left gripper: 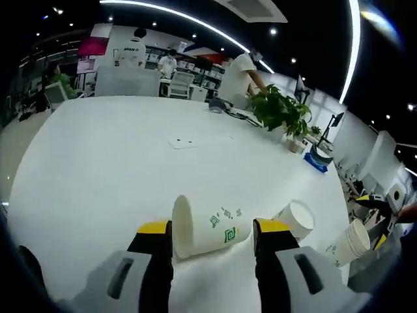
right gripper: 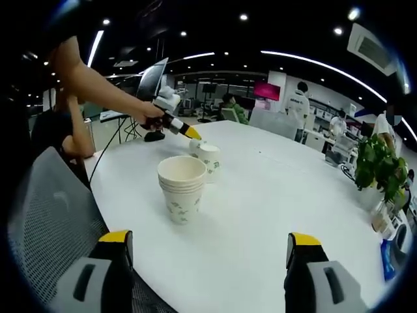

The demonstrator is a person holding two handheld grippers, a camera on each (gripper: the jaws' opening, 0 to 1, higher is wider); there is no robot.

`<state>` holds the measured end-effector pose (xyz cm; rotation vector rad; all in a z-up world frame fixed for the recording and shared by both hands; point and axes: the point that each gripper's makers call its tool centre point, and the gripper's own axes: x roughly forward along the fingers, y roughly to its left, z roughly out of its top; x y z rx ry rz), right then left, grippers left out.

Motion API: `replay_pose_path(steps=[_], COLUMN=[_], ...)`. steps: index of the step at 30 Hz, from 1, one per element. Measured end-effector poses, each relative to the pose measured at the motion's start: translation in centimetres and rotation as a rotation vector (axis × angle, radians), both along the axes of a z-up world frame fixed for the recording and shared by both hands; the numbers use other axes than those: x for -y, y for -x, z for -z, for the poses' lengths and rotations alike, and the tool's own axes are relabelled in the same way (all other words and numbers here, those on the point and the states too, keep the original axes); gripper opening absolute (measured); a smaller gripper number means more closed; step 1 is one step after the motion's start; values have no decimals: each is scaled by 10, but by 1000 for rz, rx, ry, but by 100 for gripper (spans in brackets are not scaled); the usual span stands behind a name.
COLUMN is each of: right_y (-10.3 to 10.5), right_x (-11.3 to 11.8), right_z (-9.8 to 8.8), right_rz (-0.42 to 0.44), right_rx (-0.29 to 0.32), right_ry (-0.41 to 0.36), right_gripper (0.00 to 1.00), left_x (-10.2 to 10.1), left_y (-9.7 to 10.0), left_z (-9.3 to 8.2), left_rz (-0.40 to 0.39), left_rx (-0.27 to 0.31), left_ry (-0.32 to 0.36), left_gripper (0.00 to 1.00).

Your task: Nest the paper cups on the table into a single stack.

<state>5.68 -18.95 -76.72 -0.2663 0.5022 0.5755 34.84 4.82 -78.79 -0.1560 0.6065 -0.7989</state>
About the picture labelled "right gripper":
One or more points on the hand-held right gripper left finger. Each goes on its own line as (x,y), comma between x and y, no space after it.
(92,283)

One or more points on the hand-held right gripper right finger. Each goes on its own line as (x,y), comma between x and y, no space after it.
(325,287)

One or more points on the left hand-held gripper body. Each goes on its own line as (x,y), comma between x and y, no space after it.
(167,99)

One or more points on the green print white paper cup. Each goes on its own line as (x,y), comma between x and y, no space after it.
(211,166)
(195,146)

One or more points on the stack of nested paper cups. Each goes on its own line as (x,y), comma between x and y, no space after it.
(180,202)

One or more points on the person's left hand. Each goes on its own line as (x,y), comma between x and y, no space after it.
(151,117)

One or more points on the tilted computer monitor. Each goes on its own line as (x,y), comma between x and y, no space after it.
(151,80)

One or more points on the black rounded object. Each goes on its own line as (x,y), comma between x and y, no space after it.
(154,136)

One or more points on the blue packet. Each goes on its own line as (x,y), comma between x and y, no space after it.
(388,261)

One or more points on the grey mesh office chair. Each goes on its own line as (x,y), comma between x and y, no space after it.
(55,215)

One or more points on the small clear jar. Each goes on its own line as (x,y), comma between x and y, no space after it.
(382,223)

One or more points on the straight ceiling light strip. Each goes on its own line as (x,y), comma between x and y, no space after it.
(95,49)

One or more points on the grey rounded device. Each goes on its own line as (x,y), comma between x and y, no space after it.
(401,241)

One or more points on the pink display screen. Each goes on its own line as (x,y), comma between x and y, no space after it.
(266,90)

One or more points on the white table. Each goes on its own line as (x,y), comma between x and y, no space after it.
(254,215)

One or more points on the green potted plant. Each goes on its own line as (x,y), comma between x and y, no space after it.
(378,163)

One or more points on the curved ceiling light strip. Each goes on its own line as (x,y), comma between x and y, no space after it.
(325,65)

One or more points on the ceiling air vent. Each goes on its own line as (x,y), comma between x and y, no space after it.
(373,47)

